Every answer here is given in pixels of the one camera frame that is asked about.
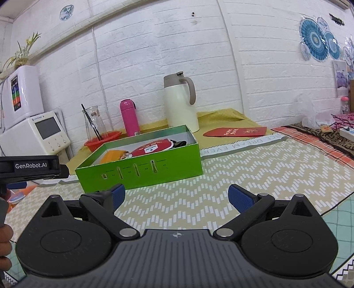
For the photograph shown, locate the red envelope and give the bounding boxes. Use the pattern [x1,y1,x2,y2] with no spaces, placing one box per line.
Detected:
[203,126,268,138]

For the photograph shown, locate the teal tiled mat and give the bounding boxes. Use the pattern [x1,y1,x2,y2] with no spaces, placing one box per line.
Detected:
[321,193,354,277]

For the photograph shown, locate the beige appliance with screen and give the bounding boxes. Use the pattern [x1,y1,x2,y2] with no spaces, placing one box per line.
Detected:
[0,110,72,159]

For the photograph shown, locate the pink thermos bottle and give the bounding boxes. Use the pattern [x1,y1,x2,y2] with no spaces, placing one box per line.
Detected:
[119,99,141,137]

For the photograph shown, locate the yellow-green cloth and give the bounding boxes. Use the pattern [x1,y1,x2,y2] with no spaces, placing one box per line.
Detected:
[66,108,261,175]

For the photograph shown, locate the cream thermal carafe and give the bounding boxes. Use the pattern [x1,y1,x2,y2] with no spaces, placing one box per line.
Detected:
[163,71,200,134]

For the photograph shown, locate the orange snack packet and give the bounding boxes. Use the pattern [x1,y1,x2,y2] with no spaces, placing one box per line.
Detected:
[100,150,129,164]

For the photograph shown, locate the person's left hand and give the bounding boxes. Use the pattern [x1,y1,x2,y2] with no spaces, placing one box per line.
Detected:
[0,224,14,268]

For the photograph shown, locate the large red snack packet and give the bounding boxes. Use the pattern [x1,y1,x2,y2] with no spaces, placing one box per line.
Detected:
[129,138,174,158]

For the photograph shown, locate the red plastic basket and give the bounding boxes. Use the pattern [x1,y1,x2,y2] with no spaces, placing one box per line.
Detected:
[84,130,122,152]

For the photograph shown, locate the potted green plant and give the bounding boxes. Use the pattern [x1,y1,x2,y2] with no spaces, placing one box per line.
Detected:
[0,32,42,74]

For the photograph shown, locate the clear plastic bag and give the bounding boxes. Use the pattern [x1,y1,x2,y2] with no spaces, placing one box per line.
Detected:
[297,92,337,129]

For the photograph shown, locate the orange blue plastic item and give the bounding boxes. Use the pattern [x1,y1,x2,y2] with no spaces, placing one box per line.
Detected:
[8,185,37,206]

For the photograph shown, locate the beige chevron mat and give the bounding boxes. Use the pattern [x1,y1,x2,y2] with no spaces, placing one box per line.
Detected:
[0,135,354,288]

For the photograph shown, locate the blue fan wall decorations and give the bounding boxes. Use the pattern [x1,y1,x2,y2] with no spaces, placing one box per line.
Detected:
[299,14,354,63]

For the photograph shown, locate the glass carafe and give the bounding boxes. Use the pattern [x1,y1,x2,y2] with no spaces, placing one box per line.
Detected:
[81,105,109,142]

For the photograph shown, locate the wall picture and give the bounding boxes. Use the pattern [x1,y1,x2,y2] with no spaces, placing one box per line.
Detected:
[333,60,349,97]

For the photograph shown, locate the pink patterned cloth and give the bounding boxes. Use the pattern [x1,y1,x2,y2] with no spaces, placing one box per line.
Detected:
[331,112,354,130]

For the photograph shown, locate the white power strip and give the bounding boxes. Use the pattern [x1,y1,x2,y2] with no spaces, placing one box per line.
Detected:
[339,127,354,142]

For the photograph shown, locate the green cardboard box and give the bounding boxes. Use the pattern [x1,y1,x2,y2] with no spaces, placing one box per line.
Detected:
[75,124,204,193]

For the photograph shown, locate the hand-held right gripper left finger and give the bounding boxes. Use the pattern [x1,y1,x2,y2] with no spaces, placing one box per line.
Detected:
[39,183,140,241]

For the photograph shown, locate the red plaid cloth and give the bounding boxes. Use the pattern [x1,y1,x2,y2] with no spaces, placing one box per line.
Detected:
[272,121,354,168]

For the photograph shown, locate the white water purifier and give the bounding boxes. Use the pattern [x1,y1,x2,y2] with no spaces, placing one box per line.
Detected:
[0,65,45,130]

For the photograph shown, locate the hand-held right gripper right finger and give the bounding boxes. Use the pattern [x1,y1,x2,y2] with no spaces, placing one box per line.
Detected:
[216,183,319,239]

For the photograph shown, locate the round blue wall plate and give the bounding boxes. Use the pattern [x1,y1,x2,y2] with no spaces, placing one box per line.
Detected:
[60,5,75,21]

